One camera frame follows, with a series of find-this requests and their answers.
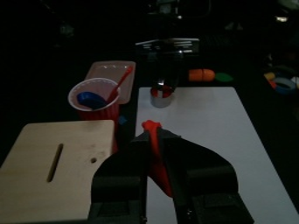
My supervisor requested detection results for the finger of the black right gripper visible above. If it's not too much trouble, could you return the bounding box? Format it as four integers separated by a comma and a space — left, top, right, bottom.
171, 50, 185, 90
155, 53, 170, 88

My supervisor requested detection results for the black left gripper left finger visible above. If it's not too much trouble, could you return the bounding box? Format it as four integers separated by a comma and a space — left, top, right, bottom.
87, 130, 152, 224

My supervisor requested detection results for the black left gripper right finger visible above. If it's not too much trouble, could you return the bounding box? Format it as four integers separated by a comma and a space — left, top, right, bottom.
156, 128, 257, 224

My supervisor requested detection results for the red dough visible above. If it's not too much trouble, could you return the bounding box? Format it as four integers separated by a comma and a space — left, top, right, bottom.
140, 119, 175, 199

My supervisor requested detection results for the wooden drawer box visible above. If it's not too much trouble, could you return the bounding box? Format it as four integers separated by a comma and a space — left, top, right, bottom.
0, 118, 119, 224

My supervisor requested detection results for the orange toy food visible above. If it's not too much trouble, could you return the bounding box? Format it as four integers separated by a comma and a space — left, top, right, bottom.
189, 68, 217, 82

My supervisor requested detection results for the red spatula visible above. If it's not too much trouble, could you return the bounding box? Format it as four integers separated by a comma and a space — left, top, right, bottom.
106, 65, 135, 103

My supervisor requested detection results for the green toy food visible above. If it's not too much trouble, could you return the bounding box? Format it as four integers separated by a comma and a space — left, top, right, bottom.
214, 72, 235, 83

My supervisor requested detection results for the pink plastic tray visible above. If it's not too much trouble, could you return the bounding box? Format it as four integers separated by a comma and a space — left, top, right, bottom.
86, 59, 136, 105

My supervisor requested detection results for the white cutting board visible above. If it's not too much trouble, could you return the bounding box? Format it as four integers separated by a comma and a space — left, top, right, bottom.
134, 86, 299, 224

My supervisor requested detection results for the blue scoop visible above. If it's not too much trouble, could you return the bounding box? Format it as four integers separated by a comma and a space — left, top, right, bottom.
76, 91, 108, 111

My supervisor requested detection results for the red plastic cup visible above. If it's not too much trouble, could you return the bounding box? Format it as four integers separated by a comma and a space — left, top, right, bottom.
67, 76, 123, 154

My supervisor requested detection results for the blue ring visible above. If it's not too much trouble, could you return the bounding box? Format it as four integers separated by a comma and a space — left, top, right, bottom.
274, 76, 298, 96

